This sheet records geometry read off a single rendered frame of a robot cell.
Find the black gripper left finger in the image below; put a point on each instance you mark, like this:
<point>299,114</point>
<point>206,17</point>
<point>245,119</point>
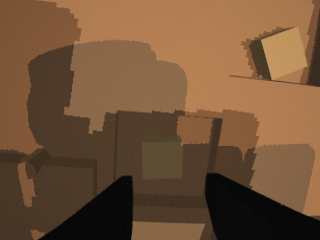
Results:
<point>106,217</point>

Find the orange square puzzle board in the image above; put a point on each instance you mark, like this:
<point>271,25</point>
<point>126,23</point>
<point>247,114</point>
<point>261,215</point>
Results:
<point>82,80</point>

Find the tan square block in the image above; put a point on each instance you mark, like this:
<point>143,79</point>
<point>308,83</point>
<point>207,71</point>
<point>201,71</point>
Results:
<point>280,53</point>
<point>162,156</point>

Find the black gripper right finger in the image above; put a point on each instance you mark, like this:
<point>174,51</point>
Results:
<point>239,213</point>

